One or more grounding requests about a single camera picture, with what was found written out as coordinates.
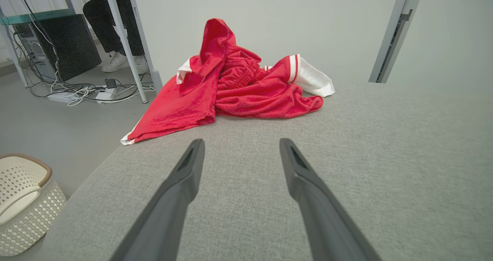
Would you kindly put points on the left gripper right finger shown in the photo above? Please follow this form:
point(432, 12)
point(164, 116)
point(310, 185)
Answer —
point(323, 218)

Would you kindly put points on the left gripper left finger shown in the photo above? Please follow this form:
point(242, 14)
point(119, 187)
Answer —
point(169, 207)

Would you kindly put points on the red garment with white trim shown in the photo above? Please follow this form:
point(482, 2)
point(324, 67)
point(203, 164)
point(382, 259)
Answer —
point(185, 106)

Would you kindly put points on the white power adapter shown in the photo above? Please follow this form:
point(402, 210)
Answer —
point(104, 95)

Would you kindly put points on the white perforated laundry basket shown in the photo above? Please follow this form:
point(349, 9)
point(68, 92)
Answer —
point(34, 214)

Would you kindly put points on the black power adapter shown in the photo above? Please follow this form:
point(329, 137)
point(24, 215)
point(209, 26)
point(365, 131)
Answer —
point(111, 83)

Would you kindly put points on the white sneaker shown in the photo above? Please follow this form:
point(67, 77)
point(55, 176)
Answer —
point(115, 62)
point(140, 64)

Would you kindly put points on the white power strip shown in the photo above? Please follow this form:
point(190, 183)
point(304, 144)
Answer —
point(61, 97)

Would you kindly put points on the black computer tower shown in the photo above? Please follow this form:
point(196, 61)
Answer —
point(69, 45)

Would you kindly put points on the person in black trousers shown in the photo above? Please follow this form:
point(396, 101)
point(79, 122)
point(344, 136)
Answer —
point(98, 22)

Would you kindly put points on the white desk leg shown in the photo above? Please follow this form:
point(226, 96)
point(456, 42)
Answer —
point(17, 60)

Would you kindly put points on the teal glass desk top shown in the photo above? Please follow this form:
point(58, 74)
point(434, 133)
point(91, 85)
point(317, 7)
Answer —
point(38, 17)

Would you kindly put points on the grey partition end post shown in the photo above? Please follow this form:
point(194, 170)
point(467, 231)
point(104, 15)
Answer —
point(156, 81)

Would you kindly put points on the white metal frame leg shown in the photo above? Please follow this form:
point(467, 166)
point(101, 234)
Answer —
point(123, 37)

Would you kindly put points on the grey partition joint post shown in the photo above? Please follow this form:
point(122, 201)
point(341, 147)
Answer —
point(387, 49)

